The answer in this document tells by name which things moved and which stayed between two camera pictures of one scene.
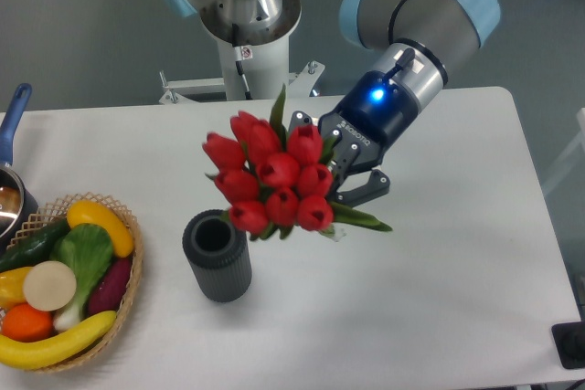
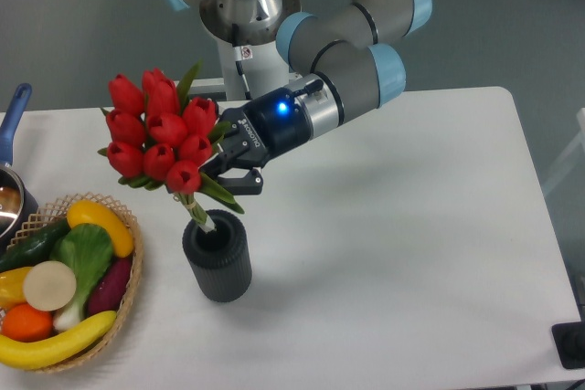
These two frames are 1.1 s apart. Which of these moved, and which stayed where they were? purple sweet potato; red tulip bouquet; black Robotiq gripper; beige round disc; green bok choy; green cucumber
Moved: black Robotiq gripper; red tulip bouquet
Stayed: beige round disc; green cucumber; green bok choy; purple sweet potato
